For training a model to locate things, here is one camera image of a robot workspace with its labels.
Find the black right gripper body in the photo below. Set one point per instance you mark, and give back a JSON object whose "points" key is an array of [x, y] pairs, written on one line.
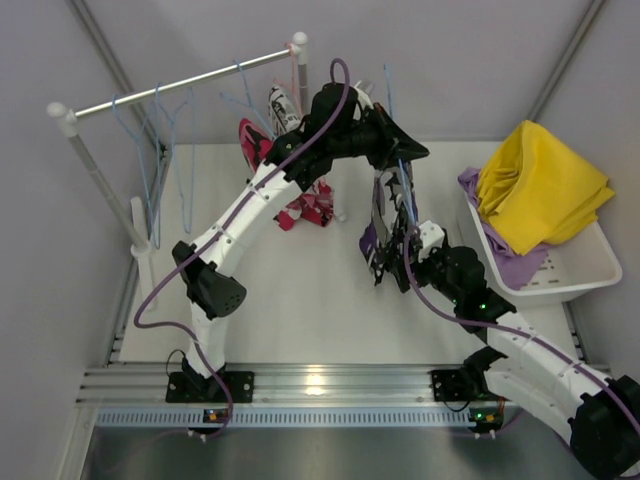
{"points": [[407, 265]]}

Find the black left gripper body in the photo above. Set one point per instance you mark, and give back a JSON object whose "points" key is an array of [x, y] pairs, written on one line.
{"points": [[388, 141]]}

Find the grey black white camouflage trousers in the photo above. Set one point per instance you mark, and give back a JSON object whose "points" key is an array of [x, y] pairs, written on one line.
{"points": [[393, 210]]}

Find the purple trousers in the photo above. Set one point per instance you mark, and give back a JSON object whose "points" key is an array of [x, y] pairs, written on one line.
{"points": [[515, 270]]}

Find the yellow trousers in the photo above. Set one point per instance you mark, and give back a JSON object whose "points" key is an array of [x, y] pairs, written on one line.
{"points": [[536, 190]]}

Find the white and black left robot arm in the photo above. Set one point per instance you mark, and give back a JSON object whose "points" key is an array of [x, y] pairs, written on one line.
{"points": [[342, 123]]}

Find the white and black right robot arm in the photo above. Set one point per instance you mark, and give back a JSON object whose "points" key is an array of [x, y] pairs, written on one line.
{"points": [[595, 414]]}

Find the pink camouflage trousers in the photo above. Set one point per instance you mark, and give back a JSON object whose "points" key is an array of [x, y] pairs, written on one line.
{"points": [[316, 205]]}

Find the white black print trousers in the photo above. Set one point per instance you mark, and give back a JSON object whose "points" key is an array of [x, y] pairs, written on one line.
{"points": [[283, 114]]}

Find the white plastic basket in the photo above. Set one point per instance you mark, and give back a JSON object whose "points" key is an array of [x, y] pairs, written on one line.
{"points": [[584, 263]]}

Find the white and metal clothes rack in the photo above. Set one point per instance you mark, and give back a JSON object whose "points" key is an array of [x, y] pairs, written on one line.
{"points": [[142, 225]]}

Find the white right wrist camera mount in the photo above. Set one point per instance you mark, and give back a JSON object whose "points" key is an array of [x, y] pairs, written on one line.
{"points": [[430, 235]]}

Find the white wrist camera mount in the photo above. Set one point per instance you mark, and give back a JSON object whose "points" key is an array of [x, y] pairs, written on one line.
{"points": [[430, 235], [364, 88]]}

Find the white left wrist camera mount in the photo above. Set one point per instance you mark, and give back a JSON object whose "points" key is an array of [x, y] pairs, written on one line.
{"points": [[364, 88]]}

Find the pink wire hanger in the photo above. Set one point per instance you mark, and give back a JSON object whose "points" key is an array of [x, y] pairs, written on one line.
{"points": [[292, 86]]}

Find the grey slotted cable duct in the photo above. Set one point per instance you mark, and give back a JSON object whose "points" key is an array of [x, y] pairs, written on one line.
{"points": [[288, 417]]}

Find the aluminium frame post right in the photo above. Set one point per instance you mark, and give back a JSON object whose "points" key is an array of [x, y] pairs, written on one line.
{"points": [[585, 24]]}

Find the aluminium frame post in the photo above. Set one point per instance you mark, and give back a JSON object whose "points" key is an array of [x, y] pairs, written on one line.
{"points": [[88, 23], [585, 24]]}

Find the aluminium frame post left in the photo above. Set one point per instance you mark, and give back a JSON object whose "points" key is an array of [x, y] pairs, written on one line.
{"points": [[88, 23]]}

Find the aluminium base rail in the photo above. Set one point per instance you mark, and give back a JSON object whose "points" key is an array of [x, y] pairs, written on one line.
{"points": [[274, 385]]}

